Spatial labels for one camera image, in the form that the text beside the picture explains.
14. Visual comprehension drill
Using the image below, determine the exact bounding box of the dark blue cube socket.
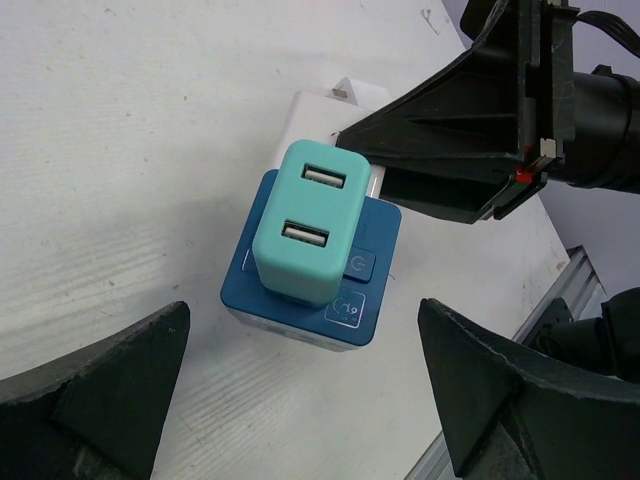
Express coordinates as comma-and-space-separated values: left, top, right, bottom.
220, 170, 402, 352

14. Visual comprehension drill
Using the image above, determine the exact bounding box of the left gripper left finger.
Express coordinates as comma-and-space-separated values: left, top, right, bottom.
1, 302, 190, 479

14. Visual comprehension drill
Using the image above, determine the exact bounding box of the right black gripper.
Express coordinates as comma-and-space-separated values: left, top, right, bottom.
337, 1, 579, 224

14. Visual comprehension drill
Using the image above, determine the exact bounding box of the white charger plug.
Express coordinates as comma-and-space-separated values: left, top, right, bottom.
270, 77, 392, 169

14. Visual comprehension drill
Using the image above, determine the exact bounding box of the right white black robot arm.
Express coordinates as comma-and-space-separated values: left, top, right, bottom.
337, 1, 639, 224

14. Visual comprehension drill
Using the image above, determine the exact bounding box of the teal dual usb charger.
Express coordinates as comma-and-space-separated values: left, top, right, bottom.
252, 140, 371, 305

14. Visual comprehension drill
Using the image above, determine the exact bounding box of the aluminium front rail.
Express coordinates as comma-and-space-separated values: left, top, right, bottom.
404, 244, 609, 480

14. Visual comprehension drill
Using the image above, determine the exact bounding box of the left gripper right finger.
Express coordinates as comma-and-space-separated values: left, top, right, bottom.
418, 298, 639, 479

